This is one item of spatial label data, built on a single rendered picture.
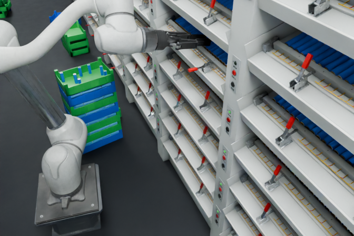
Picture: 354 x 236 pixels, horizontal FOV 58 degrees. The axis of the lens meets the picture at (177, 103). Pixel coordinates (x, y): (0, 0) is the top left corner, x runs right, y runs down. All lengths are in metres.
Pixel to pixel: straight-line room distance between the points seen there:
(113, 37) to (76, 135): 0.74
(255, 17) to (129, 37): 0.44
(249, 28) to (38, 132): 1.94
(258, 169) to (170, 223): 0.85
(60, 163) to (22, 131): 1.07
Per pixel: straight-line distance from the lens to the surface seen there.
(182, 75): 1.51
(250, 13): 0.89
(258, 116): 1.02
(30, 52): 1.25
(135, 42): 1.12
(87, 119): 2.10
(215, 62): 1.21
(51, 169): 1.58
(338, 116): 0.77
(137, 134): 2.33
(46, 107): 1.61
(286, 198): 1.06
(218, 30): 1.08
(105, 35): 1.10
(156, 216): 1.88
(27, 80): 1.54
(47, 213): 1.74
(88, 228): 1.88
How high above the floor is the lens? 1.56
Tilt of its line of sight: 37 degrees down
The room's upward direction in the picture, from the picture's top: 1 degrees counter-clockwise
